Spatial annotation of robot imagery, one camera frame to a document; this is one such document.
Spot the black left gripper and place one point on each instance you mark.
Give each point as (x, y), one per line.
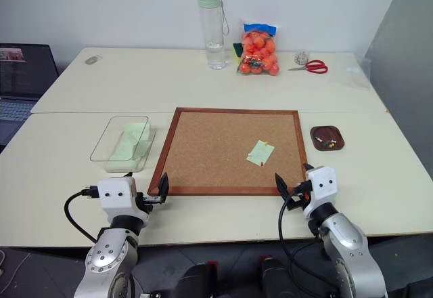
(145, 200)

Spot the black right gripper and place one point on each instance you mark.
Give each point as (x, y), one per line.
(299, 198)

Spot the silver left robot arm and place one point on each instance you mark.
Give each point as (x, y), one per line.
(105, 257)

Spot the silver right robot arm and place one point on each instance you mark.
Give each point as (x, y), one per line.
(348, 244)

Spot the light green paper note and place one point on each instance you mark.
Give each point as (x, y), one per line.
(258, 152)

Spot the wood framed cork board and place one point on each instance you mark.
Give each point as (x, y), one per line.
(209, 149)

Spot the dark brown wooden tray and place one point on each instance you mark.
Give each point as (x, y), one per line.
(324, 132)

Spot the clear plastic container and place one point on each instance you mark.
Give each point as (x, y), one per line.
(101, 142)

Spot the dark rounded shape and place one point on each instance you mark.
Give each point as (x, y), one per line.
(198, 281)
(275, 277)

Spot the small crumpled silver object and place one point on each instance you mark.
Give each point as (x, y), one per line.
(301, 57)

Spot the bag of orange balls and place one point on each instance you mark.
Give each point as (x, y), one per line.
(260, 50)

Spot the small grey oval object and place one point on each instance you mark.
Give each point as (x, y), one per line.
(90, 60)

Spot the yellow green sponge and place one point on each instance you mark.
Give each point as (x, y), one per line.
(236, 51)

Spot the clear bottle green lid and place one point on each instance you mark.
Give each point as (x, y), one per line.
(216, 40)

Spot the dark laptop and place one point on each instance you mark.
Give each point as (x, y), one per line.
(27, 74)

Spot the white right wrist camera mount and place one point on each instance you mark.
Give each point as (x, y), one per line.
(323, 184)

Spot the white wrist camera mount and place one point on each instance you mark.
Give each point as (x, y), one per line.
(323, 184)
(115, 189)

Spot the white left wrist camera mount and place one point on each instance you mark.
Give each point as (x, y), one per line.
(115, 189)

